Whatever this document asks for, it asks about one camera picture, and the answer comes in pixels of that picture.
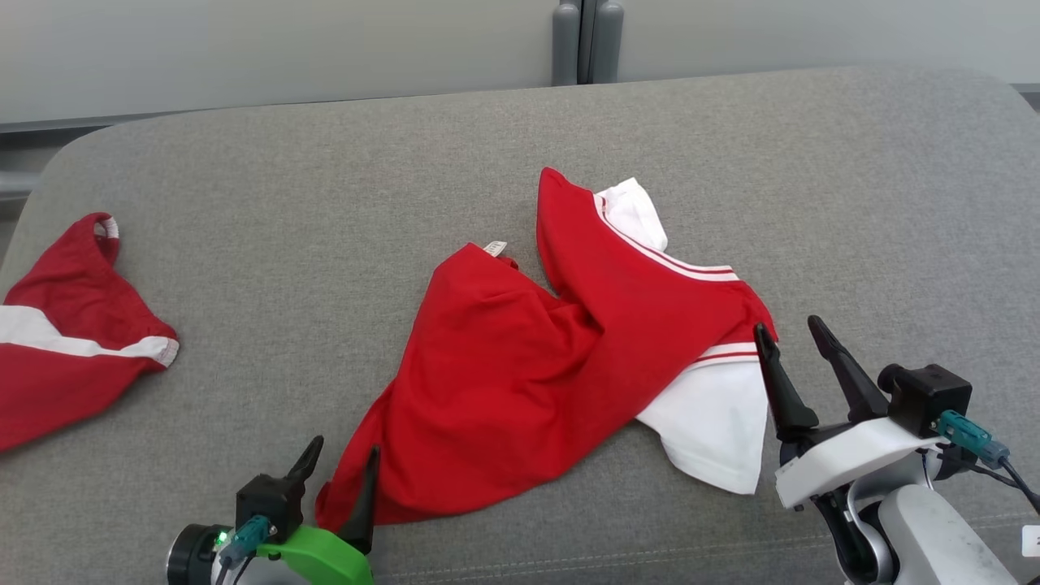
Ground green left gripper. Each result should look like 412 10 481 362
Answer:
258 435 381 585

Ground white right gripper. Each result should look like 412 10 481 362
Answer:
753 315 950 585

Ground red jersey with white sleeves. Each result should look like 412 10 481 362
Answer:
315 167 779 533

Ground red shorts with white stripe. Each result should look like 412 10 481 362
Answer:
0 213 180 453

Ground teal left camera connector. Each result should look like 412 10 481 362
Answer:
218 516 272 568

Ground teal camera connector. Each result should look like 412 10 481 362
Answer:
218 516 272 568
934 410 1011 470

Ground teal right camera connector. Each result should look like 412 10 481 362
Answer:
934 410 1011 470

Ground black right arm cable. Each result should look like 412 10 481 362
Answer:
967 455 1040 517

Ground grey double partition post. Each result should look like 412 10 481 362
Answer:
552 0 625 86

